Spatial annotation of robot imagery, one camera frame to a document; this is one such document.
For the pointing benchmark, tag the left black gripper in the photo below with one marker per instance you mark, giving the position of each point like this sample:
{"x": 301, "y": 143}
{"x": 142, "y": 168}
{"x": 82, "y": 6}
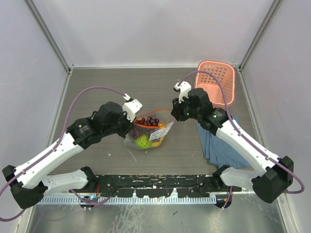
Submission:
{"x": 129, "y": 125}

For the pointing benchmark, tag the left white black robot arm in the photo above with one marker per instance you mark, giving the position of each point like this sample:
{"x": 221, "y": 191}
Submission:
{"x": 31, "y": 182}

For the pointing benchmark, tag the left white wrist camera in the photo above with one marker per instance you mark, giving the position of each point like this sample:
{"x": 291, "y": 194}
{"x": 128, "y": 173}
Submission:
{"x": 131, "y": 107}

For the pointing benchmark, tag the aluminium front rail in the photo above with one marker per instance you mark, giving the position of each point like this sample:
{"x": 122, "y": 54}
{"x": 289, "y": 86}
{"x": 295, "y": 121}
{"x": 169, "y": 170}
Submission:
{"x": 271, "y": 184}

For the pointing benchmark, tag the right aluminium frame post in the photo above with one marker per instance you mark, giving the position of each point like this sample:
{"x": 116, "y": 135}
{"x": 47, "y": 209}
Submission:
{"x": 260, "y": 32}

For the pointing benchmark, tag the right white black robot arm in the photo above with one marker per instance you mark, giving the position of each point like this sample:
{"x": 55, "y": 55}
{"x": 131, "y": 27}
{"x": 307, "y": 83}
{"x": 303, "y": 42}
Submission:
{"x": 259, "y": 158}

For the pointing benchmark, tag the pink plastic basket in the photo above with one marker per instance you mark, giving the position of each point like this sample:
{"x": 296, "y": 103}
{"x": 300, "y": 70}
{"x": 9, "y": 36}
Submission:
{"x": 221, "y": 86}

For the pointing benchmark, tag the slotted cable duct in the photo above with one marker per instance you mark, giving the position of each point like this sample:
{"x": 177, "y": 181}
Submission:
{"x": 174, "y": 199}

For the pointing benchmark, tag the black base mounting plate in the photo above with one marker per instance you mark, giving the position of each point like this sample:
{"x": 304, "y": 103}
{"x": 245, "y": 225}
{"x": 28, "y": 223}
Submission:
{"x": 155, "y": 186}

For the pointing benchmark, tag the green custard apple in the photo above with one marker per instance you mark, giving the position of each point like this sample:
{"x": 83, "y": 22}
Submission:
{"x": 143, "y": 142}

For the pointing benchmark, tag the left aluminium frame post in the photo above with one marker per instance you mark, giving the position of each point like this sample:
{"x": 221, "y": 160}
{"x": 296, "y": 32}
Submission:
{"x": 48, "y": 35}

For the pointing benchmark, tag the dark purple grape bunch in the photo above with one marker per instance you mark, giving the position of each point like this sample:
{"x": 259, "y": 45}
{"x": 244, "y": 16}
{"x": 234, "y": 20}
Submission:
{"x": 144, "y": 125}

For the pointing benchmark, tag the yellow orange mango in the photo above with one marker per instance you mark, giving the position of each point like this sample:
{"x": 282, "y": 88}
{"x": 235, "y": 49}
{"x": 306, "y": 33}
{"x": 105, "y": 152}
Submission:
{"x": 157, "y": 142}

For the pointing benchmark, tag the blue folded cloth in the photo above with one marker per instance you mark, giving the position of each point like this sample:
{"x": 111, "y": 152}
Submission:
{"x": 218, "y": 152}

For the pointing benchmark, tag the clear red zip top bag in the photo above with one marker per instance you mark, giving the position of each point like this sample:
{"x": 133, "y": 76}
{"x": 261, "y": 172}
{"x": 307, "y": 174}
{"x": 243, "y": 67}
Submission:
{"x": 165, "y": 117}

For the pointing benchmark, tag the aluminium frame post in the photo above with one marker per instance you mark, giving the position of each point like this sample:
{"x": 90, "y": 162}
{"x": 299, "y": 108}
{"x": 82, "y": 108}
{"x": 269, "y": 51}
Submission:
{"x": 260, "y": 32}
{"x": 48, "y": 35}

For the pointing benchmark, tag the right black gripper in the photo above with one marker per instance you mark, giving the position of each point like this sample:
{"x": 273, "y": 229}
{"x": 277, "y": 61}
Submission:
{"x": 177, "y": 110}

